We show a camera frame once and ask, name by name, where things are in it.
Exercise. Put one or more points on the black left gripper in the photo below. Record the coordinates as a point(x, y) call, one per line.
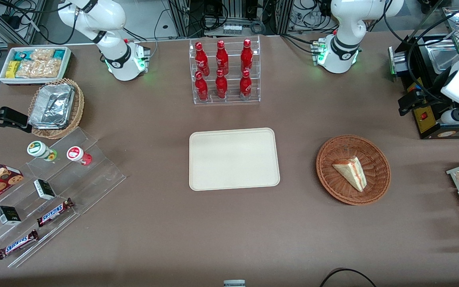
point(428, 93)

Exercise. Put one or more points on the triangular sandwich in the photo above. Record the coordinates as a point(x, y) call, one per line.
point(351, 171)

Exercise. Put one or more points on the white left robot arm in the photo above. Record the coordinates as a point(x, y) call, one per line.
point(345, 24)

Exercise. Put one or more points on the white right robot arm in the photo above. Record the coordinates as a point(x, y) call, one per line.
point(110, 16)

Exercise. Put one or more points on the light wicker basket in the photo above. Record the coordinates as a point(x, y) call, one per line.
point(77, 107)

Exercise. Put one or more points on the brown round wicker basket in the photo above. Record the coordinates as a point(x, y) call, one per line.
point(329, 179)

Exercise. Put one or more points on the beige plastic tray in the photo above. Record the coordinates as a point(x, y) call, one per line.
point(233, 159)

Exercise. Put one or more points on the black hot food display case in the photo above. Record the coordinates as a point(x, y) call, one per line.
point(428, 119)

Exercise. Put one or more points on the green lidded cup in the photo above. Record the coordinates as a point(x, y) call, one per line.
point(38, 149)

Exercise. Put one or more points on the stacked aluminium foil containers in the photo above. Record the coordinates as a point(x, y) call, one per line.
point(52, 105)

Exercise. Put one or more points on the white rectangular snack bin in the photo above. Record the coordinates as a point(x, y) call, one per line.
point(6, 81)

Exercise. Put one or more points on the yellow snack pack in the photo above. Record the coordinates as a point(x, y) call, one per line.
point(12, 69)

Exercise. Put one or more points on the stainless steel food pan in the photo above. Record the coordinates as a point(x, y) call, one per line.
point(446, 57)

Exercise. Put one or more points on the large clear cracker bag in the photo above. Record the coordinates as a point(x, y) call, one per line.
point(38, 68)

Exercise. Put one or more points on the red lidded cup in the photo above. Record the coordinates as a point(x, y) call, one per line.
point(75, 153)

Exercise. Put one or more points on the large teal snack pack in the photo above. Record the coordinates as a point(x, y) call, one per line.
point(23, 55)

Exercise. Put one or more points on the small black box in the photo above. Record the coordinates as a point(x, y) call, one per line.
point(8, 215)
point(44, 189)

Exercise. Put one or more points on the small clear cracker bag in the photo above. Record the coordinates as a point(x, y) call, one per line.
point(42, 54)

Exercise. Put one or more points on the small teal snack pack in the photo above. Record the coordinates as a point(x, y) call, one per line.
point(59, 54)

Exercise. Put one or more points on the clear acrylic tiered shelf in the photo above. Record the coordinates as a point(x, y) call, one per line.
point(94, 175)

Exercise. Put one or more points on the brown snickers bar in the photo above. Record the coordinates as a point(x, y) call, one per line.
point(17, 244)
point(54, 212)

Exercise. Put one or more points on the red cola bottle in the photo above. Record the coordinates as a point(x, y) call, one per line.
point(246, 56)
point(201, 87)
point(222, 57)
point(245, 85)
point(201, 59)
point(221, 85)

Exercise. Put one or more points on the clear acrylic bottle rack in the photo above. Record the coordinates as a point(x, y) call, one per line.
point(233, 99)

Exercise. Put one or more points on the white power strip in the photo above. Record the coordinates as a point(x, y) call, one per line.
point(232, 28)

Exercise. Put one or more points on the grey device at table edge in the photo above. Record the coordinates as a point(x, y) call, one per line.
point(234, 283)

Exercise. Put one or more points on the aluminium frame structure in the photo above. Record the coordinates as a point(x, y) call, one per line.
point(14, 20)

